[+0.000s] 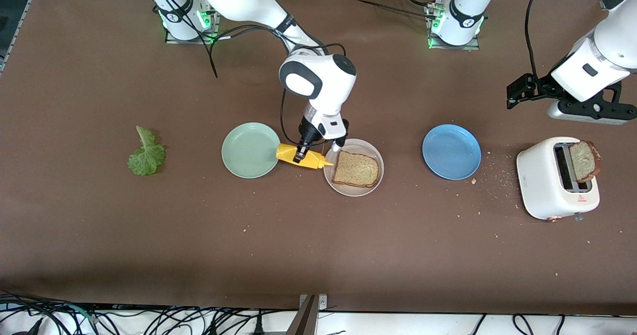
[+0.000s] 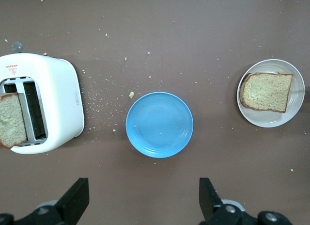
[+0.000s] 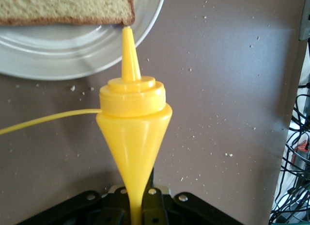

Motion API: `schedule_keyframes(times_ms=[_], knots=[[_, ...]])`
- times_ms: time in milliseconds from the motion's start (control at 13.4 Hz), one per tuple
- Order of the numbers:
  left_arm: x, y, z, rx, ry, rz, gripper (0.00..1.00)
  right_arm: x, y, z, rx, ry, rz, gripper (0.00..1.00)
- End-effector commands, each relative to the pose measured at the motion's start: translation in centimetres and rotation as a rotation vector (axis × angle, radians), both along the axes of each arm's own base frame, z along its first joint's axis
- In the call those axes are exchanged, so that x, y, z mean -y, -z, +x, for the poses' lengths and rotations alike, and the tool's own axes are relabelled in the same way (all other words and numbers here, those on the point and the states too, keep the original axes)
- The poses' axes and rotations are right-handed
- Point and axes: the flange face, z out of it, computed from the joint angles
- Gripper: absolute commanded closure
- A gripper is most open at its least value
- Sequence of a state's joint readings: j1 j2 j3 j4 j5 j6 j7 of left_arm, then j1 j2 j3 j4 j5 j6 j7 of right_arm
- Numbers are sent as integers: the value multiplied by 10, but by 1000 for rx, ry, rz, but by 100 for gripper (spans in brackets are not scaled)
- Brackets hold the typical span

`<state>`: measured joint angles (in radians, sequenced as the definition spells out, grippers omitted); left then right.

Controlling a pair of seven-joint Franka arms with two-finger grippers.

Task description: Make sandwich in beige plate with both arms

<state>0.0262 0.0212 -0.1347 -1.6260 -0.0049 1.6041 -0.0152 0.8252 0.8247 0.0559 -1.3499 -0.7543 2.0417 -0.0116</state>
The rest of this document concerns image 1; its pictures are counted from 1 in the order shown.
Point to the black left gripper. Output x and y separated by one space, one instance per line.
539 86

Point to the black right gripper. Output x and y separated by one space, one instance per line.
307 133

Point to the yellow squeeze sauce bottle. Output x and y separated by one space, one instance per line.
318 161

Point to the bread slice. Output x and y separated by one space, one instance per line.
584 161
356 169

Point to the green lettuce leaf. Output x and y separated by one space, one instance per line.
147 158

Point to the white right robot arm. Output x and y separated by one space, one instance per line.
239 6

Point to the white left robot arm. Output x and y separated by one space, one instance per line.
612 41

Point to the pale green plate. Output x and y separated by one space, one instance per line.
251 151

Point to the beige plate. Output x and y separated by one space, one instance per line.
354 191

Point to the blue plate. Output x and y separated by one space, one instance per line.
452 152

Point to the white toaster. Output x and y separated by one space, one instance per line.
540 185

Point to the black power plug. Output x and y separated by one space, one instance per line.
259 327

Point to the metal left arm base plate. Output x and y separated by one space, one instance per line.
453 47

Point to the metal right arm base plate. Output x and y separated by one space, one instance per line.
191 40

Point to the grey aluminium profile bracket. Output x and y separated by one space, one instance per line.
306 320

